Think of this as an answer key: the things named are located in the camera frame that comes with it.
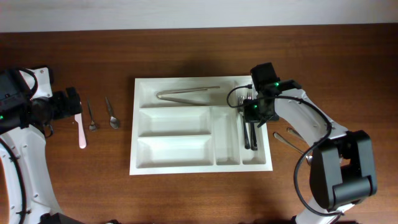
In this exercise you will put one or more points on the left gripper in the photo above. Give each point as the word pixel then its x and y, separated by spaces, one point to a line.
pixel 67 108

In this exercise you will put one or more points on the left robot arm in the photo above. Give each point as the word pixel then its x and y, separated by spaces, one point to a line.
pixel 28 107

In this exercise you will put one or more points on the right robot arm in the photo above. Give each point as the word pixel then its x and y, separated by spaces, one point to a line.
pixel 342 168

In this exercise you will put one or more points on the white cutlery tray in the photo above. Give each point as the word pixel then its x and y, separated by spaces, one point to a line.
pixel 174 138

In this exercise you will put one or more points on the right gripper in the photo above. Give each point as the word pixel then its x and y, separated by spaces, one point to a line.
pixel 248 116

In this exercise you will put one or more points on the small steel teaspoon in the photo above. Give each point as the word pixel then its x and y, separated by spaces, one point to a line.
pixel 114 122

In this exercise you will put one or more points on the steel tongs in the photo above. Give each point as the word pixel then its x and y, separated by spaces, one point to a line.
pixel 198 96

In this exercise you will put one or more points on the steel fork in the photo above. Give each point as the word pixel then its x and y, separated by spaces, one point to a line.
pixel 245 132

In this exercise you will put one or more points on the large steel spoon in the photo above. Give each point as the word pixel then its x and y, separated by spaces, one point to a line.
pixel 294 133
pixel 283 140

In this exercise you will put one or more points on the small thin teaspoon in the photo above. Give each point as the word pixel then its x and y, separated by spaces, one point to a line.
pixel 92 127

